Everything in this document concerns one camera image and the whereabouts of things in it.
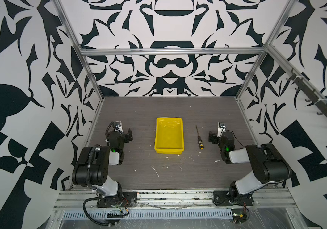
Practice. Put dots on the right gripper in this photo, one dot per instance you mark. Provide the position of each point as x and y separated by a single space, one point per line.
215 140

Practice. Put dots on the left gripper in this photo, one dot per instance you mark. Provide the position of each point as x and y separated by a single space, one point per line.
126 138

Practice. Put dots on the black yellow screwdriver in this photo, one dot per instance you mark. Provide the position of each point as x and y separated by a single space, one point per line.
199 139

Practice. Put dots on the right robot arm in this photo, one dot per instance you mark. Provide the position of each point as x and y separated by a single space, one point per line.
267 164

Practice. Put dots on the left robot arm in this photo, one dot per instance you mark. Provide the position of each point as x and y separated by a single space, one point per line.
92 166

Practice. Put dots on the yellow plastic bin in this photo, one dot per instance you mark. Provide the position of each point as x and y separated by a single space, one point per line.
169 137

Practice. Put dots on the small circuit board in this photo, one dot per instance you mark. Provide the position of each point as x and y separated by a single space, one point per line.
240 216

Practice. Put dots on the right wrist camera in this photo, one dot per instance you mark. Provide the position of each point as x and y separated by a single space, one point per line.
221 129

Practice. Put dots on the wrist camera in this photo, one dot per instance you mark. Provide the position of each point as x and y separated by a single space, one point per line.
117 126
221 129

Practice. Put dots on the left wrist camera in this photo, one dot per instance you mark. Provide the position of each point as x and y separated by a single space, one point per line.
117 126

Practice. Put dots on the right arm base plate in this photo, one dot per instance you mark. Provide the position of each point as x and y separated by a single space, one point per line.
224 198

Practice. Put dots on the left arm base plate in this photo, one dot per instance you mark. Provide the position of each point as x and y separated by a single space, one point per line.
122 200

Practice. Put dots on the white slotted cable duct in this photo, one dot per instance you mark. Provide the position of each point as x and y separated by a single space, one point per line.
165 214

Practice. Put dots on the aluminium front rail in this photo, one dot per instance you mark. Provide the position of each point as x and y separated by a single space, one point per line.
165 199

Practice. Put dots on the wall hook rack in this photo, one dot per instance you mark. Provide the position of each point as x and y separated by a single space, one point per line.
313 96

